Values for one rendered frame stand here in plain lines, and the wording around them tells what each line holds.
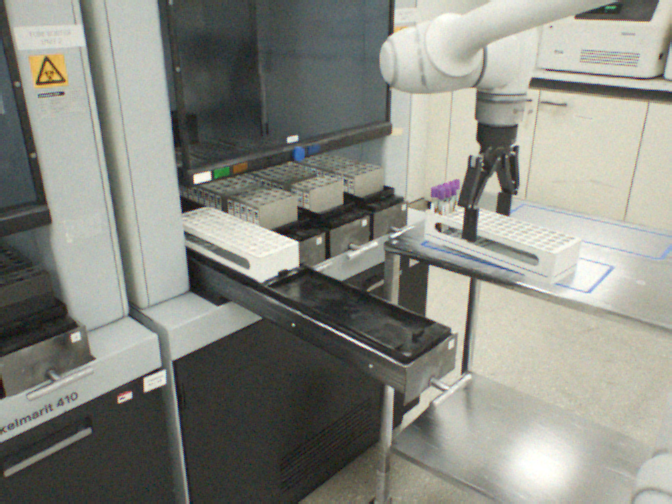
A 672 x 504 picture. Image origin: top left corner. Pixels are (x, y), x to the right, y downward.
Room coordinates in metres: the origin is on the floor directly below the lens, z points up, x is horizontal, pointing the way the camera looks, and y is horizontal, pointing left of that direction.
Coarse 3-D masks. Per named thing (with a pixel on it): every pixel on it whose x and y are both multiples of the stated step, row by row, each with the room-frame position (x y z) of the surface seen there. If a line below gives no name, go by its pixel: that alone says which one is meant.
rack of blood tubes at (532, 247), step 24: (432, 216) 1.19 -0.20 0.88; (456, 216) 1.18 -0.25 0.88; (480, 216) 1.18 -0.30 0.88; (504, 216) 1.18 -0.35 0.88; (432, 240) 1.19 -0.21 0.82; (456, 240) 1.14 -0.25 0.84; (480, 240) 1.14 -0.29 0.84; (504, 240) 1.06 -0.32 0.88; (528, 240) 1.05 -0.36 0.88; (552, 240) 1.06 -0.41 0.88; (576, 240) 1.05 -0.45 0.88; (504, 264) 1.06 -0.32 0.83; (528, 264) 1.02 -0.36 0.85; (552, 264) 0.99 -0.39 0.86; (576, 264) 1.05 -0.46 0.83
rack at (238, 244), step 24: (192, 216) 1.22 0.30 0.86; (216, 216) 1.22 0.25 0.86; (192, 240) 1.22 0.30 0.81; (216, 240) 1.10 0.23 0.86; (240, 240) 1.10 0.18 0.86; (264, 240) 1.09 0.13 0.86; (288, 240) 1.09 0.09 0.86; (240, 264) 1.10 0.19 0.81; (264, 264) 1.02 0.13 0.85; (288, 264) 1.06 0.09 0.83
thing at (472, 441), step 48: (624, 240) 1.20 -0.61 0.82; (384, 288) 1.19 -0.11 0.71; (480, 288) 1.51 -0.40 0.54; (528, 288) 0.99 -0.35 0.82; (576, 288) 0.98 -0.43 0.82; (624, 288) 0.98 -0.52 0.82; (384, 384) 1.18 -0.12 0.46; (480, 384) 1.43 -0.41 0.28; (384, 432) 1.18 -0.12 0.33; (432, 432) 1.23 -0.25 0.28; (480, 432) 1.23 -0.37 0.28; (528, 432) 1.23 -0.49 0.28; (576, 432) 1.24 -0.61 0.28; (384, 480) 1.17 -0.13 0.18; (480, 480) 1.07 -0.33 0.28; (528, 480) 1.07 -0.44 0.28; (576, 480) 1.07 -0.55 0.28; (624, 480) 1.08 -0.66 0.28
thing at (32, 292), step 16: (32, 272) 0.92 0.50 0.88; (48, 272) 0.92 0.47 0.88; (0, 288) 0.86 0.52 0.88; (16, 288) 0.88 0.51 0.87; (32, 288) 0.89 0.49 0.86; (48, 288) 0.91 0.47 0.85; (0, 304) 0.86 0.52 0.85; (16, 304) 0.87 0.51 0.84; (32, 304) 0.89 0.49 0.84; (48, 304) 0.91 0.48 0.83; (0, 320) 0.85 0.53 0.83
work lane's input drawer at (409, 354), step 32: (192, 256) 1.15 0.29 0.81; (224, 288) 1.06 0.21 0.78; (256, 288) 1.01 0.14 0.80; (288, 288) 1.01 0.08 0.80; (320, 288) 1.01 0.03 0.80; (352, 288) 0.99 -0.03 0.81; (288, 320) 0.93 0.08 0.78; (320, 320) 0.89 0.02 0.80; (352, 320) 0.89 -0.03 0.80; (384, 320) 0.89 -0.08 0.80; (416, 320) 0.89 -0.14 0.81; (352, 352) 0.83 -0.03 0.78; (384, 352) 0.79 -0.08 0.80; (416, 352) 0.78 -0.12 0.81; (448, 352) 0.83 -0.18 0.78; (416, 384) 0.77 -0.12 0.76; (448, 384) 0.78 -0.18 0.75
